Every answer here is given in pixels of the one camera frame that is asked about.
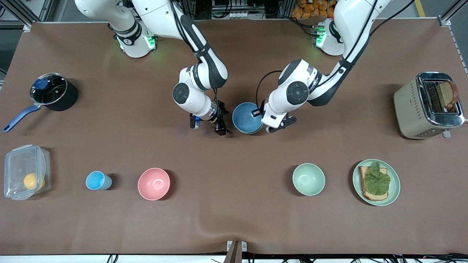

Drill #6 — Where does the blue bowl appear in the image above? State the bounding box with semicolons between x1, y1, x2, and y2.
232;102;264;133

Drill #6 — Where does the pink bowl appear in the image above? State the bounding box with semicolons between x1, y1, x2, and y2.
137;168;171;201

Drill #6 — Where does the bag of orange buns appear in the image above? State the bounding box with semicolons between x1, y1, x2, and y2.
291;0;337;19

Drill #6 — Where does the green lettuce leaf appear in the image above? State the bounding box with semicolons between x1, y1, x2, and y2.
364;161;391;196

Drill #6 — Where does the toast slice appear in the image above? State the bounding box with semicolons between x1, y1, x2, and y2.
359;166;389;201

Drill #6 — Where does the light blue cup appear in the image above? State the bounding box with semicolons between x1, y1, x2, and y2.
86;171;113;191

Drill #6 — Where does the silver beige toaster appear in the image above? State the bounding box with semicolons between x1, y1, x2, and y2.
394;72;466;140

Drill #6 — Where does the light green plate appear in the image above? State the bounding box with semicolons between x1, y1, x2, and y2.
352;159;401;206

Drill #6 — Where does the glass pan lid blue knob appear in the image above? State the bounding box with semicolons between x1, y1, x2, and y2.
30;73;68;105

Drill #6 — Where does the brown bread slice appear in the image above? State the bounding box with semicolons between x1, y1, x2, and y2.
439;80;459;110

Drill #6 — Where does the yellow lemon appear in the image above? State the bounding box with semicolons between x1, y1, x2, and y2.
23;173;45;190

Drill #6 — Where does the clear plastic food container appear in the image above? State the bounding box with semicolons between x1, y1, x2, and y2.
4;145;52;201

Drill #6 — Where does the metal table edge bracket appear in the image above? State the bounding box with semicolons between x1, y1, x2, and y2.
227;240;247;263

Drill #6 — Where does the black saucepan blue handle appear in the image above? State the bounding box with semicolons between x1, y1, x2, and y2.
3;72;79;133

